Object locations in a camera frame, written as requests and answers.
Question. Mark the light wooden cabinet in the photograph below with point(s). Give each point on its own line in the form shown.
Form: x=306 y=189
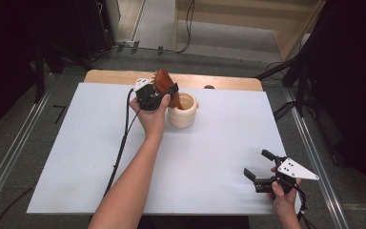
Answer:
x=251 y=12

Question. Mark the black equipment cabinet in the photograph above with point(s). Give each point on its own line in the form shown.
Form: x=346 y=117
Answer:
x=92 y=25

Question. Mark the black metal stand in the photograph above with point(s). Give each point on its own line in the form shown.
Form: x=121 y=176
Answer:
x=39 y=73

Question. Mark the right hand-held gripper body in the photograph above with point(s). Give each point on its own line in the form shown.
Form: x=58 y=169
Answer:
x=290 y=170

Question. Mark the black curtain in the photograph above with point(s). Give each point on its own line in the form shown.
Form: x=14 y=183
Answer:
x=362 y=79

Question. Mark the cream ribbed cup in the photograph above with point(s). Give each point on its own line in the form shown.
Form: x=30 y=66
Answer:
x=181 y=119

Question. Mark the aluminium floor rail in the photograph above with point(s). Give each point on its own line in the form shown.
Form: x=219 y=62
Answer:
x=317 y=165
x=12 y=152

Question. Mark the wooden table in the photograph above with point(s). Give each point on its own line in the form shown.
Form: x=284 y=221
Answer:
x=114 y=77

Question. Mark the person's right hand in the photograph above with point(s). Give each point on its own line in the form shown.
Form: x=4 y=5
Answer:
x=286 y=203

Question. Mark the person's left hand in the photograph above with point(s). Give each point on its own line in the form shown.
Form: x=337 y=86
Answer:
x=154 y=122

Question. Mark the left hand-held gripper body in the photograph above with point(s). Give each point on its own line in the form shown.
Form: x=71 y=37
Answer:
x=147 y=98

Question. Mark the white paper sheet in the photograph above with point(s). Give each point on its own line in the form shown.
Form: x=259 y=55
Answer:
x=219 y=133

